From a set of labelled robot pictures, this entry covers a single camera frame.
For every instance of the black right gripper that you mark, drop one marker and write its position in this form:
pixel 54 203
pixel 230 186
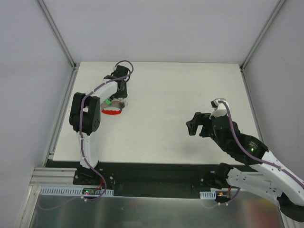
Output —
pixel 203 126

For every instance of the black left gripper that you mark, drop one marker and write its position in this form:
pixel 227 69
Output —
pixel 121 94

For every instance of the steel key holder red handle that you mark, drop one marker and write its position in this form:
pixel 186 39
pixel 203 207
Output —
pixel 115 108

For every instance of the green key tag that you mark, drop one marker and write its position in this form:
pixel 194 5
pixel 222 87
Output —
pixel 108 102

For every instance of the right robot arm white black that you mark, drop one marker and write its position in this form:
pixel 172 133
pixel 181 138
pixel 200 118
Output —
pixel 276 185

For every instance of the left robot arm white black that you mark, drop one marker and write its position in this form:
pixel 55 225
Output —
pixel 85 118

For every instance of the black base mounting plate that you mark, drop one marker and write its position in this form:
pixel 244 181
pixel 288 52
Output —
pixel 152 180

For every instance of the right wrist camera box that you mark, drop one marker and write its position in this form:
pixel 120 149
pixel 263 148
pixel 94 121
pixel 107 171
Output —
pixel 219 107

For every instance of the white slotted cable duct right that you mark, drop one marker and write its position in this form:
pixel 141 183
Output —
pixel 208 195

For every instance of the white slotted cable duct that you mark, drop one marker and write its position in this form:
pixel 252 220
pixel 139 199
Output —
pixel 74 191
pixel 208 195

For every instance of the aluminium side rail left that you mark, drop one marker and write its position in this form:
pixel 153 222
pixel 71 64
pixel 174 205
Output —
pixel 60 117

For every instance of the aluminium frame post left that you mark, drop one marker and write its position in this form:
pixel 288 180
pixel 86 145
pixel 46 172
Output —
pixel 56 33

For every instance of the aluminium frame post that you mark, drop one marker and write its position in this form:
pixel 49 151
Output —
pixel 274 13
pixel 56 33

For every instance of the white slotted cable duct left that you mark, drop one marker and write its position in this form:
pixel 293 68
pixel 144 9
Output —
pixel 74 191

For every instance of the aluminium frame post right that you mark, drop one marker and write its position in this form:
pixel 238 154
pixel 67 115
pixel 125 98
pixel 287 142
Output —
pixel 274 13

